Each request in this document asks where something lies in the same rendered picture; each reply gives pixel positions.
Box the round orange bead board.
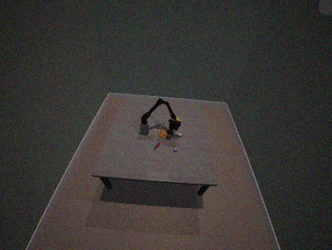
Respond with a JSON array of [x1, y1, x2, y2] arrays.
[[158, 127, 173, 139]]

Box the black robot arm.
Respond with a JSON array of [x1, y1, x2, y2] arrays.
[[141, 98, 181, 131]]

